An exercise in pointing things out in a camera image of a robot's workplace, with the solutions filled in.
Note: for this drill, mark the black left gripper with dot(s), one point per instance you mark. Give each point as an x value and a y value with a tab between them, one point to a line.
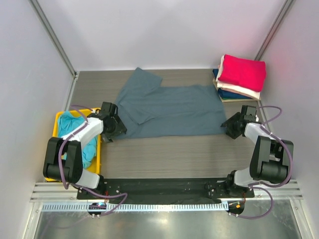
119	128

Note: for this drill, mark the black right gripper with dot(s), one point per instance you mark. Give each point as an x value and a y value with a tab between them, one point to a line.
229	122

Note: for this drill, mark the slate blue t shirt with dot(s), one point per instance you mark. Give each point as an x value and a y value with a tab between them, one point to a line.
149	109

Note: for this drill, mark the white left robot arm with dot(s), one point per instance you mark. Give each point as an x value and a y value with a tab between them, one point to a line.
89	183

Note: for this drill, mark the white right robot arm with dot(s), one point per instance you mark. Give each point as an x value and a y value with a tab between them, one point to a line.
272	159

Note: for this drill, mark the folded green t shirt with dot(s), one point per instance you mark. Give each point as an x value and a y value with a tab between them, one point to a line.
225	100

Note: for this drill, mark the folded navy t shirt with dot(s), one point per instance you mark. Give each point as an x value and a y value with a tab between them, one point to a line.
223	93

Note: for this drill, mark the yellow plastic bin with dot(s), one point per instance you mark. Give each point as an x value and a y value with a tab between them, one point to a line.
97	159

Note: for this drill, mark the folded cream t shirt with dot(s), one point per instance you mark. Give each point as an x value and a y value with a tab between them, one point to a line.
238	89

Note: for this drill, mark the turquoise t shirt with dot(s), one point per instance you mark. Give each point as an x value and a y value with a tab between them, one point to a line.
66	123

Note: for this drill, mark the folded red t shirt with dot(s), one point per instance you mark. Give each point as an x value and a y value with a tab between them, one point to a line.
249	74

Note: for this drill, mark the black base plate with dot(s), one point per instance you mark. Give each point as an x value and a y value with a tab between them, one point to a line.
172	191

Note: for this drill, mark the aluminium frame rail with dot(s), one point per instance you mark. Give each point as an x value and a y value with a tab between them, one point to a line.
52	192

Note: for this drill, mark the white slotted cable duct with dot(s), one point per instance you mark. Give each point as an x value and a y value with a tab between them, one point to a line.
99	207

